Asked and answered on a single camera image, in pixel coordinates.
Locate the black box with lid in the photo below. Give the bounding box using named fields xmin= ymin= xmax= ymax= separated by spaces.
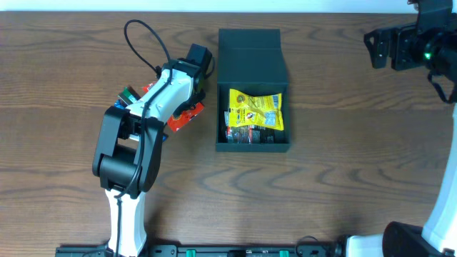
xmin=216 ymin=29 xmax=291 ymax=153

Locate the yellow snack packet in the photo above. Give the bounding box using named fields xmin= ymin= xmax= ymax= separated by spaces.
xmin=228 ymin=89 xmax=284 ymax=131

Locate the red snack packet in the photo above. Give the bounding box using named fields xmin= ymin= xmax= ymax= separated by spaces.
xmin=135 ymin=80 xmax=204 ymax=132

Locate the dark snack packet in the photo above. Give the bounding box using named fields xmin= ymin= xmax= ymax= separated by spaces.
xmin=224 ymin=111 xmax=274 ymax=144

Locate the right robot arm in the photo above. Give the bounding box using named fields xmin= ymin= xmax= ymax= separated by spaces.
xmin=328 ymin=0 xmax=456 ymax=256

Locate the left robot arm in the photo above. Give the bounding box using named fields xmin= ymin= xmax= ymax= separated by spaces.
xmin=92 ymin=44 xmax=214 ymax=256

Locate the blue cookie pack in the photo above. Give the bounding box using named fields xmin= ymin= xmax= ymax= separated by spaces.
xmin=114 ymin=100 xmax=124 ymax=109

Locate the green black candy bar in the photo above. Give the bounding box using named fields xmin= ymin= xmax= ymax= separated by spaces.
xmin=118 ymin=86 xmax=141 ymax=106

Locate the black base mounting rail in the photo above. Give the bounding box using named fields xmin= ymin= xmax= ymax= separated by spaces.
xmin=54 ymin=242 xmax=346 ymax=257

